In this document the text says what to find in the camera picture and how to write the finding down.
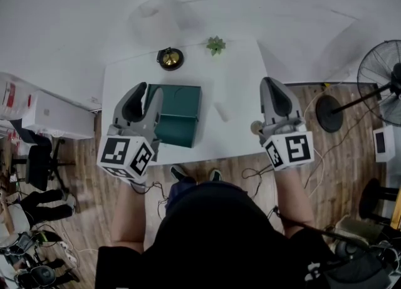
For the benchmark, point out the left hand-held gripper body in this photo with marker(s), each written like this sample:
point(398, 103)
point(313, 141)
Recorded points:
point(116, 156)

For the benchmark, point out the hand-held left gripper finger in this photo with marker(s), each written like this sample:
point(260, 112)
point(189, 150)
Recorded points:
point(155, 115)
point(133, 106)

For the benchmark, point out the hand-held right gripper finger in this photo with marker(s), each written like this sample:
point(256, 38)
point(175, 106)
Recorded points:
point(263, 99)
point(282, 101)

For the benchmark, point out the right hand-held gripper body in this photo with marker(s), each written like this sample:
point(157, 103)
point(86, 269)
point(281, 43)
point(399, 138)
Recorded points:
point(291, 151)

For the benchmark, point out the dark green drawer box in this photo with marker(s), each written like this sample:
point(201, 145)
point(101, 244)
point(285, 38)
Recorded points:
point(181, 106)

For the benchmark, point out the white cylinder object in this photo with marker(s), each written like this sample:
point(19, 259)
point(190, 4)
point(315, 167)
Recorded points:
point(223, 111)

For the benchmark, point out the person's right forearm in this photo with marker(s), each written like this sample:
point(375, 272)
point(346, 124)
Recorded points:
point(294, 203)

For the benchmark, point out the person's left forearm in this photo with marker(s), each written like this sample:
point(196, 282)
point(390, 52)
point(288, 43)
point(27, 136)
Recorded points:
point(128, 218)

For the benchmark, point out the white shade brass table lamp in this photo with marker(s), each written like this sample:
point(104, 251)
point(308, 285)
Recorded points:
point(170, 59)

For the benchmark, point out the person's left shoe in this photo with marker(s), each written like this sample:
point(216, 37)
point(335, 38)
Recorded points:
point(178, 172)

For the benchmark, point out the person's shoe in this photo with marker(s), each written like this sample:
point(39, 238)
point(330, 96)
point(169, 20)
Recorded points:
point(215, 175)
point(178, 172)

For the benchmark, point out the white water dispenser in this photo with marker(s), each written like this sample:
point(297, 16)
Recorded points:
point(59, 115)

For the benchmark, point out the person's blue trousers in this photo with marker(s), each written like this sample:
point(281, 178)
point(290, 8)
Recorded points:
point(178, 189)

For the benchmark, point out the small green plant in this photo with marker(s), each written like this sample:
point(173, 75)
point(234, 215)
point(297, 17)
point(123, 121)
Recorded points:
point(216, 45)

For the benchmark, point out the black office chair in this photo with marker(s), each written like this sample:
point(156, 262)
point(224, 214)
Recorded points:
point(40, 162)

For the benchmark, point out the person's right shoe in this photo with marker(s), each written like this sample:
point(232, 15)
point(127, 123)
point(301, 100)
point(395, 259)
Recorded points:
point(215, 175)

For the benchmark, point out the white device with dark screen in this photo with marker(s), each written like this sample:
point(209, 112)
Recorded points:
point(383, 143)

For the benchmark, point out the black round stool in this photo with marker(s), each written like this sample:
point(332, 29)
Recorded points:
point(372, 198)

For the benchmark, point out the black standing fan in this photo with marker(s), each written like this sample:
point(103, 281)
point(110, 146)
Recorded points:
point(385, 87)

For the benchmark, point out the white power strip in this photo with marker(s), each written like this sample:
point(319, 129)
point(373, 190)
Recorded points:
point(69, 251)

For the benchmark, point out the clear water bottle red label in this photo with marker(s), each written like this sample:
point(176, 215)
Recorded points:
point(14, 96)

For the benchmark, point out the person's black shirt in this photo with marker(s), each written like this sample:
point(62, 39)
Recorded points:
point(216, 244)

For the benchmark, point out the yellow board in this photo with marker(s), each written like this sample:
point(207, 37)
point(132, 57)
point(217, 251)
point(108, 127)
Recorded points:
point(396, 211)

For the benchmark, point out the black bag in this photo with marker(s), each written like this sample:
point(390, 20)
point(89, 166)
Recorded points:
point(357, 276)

